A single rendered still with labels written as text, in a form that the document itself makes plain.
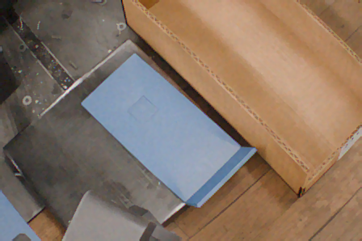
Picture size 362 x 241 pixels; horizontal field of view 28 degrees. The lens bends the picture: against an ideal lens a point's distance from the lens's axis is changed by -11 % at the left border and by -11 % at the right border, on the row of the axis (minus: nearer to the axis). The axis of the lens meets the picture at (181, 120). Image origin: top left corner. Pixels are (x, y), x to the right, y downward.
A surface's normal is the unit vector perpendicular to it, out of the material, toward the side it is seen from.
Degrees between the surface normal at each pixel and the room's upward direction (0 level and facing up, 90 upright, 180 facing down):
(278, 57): 0
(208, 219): 0
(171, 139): 0
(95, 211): 10
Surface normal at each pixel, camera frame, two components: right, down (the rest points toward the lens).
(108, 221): -0.14, -0.24
